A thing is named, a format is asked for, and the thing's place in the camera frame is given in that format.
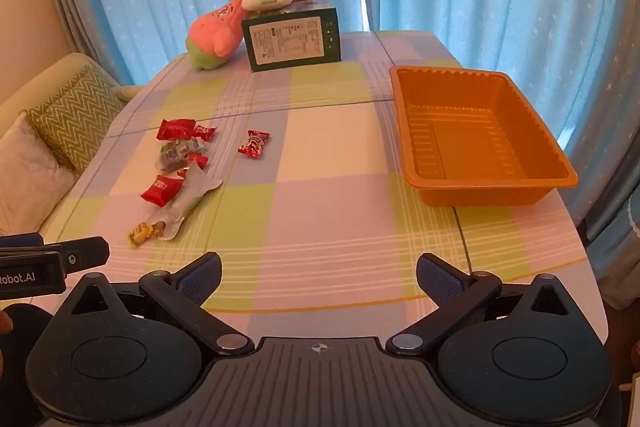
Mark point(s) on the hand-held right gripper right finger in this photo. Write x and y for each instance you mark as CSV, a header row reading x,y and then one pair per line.
x,y
440,279

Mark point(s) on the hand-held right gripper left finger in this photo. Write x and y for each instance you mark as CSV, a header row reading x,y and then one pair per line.
x,y
200,278

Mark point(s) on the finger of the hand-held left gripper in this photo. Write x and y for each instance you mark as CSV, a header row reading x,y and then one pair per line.
x,y
22,239
89,252

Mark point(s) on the yellow candy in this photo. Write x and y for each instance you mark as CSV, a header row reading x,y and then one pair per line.
x,y
144,233

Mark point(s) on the silver foil snack wrapper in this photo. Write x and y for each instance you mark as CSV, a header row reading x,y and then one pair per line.
x,y
192,194

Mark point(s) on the red square snack packet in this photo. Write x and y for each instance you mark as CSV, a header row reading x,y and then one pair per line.
x,y
160,190

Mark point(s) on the clear packet of small snacks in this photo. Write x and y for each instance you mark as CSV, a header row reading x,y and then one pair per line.
x,y
180,154

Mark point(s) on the orange plastic tray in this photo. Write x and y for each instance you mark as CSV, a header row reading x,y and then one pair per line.
x,y
450,147

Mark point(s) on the red twist-wrapped candy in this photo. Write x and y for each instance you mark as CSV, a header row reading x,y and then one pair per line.
x,y
253,144

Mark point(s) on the white pillow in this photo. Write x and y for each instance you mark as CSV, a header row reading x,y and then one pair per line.
x,y
27,172

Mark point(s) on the green zigzag pillow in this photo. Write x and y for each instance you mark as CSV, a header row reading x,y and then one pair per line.
x,y
75,117

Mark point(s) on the checked pastel tablecloth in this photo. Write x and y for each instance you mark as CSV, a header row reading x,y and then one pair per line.
x,y
325,207

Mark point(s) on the small red wrapped candy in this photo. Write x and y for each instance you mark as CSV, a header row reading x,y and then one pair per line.
x,y
205,133

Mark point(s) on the large red snack packet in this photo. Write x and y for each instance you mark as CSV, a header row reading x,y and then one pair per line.
x,y
175,128

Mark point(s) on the cream sofa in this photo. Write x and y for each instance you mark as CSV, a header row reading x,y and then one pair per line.
x,y
30,87

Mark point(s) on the pink and green plush toy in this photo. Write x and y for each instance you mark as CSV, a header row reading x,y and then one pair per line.
x,y
220,32

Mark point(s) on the green cardboard box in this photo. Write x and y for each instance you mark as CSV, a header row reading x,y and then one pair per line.
x,y
290,39

